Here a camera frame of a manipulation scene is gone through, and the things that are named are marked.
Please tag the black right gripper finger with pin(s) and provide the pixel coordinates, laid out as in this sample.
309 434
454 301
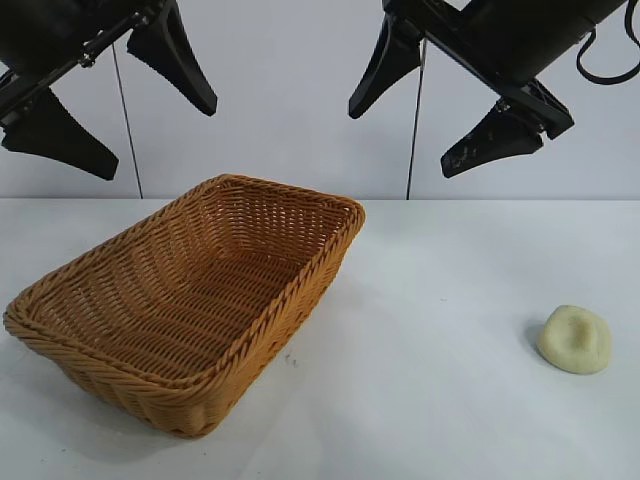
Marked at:
492 145
387 70

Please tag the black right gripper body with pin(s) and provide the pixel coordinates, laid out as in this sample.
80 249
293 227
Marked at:
520 35

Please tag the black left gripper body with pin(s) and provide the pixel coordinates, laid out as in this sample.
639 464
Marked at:
45 35

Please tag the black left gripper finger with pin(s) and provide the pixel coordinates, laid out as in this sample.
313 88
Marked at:
60 137
175 65

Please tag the brown woven wicker basket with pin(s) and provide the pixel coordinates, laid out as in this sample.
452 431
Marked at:
200 280

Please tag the pale yellow egg yolk pastry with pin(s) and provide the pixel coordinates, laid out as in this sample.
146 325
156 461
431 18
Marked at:
575 340

